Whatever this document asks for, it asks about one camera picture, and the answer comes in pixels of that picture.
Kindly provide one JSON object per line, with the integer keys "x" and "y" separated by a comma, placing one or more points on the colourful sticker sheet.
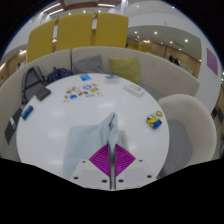
{"x": 82, "y": 91}

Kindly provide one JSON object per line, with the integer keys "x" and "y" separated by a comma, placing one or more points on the purple wall panel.
{"x": 212, "y": 61}

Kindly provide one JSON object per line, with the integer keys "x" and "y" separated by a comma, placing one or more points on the yellow partition panel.
{"x": 41, "y": 41}
{"x": 75, "y": 31}
{"x": 111, "y": 30}

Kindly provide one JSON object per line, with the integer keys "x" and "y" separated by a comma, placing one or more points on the dark brown wallet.
{"x": 43, "y": 93}

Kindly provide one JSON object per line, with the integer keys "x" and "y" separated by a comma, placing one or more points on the light blue towel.
{"x": 83, "y": 140}

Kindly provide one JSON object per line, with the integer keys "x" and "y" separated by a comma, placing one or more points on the person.
{"x": 171, "y": 59}
{"x": 177, "y": 61}

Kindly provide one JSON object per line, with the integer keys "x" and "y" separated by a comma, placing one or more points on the white flat box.
{"x": 134, "y": 89}

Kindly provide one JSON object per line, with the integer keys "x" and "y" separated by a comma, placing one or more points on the ceiling lights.
{"x": 51, "y": 7}

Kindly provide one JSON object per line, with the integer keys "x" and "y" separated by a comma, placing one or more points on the blue rectangular box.
{"x": 27, "y": 112}

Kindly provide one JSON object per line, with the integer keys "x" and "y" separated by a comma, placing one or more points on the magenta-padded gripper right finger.
{"x": 136, "y": 173}

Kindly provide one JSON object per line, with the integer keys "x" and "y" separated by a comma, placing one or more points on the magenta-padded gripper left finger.
{"x": 88, "y": 173}

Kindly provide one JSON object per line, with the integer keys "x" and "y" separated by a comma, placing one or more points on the curved cream sofa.
{"x": 160, "y": 75}

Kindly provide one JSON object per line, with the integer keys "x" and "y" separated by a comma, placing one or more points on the yellow blue toy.
{"x": 154, "y": 120}

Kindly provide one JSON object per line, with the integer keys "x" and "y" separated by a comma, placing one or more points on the dark blue patterned bag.
{"x": 59, "y": 74}

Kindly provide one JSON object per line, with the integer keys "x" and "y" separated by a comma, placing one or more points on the grey armchair seat cushion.
{"x": 178, "y": 146}

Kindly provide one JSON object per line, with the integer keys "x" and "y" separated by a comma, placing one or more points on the cream shell armchair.
{"x": 200, "y": 126}

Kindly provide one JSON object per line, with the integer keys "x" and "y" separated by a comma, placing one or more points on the yellow-green cushion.
{"x": 126, "y": 69}

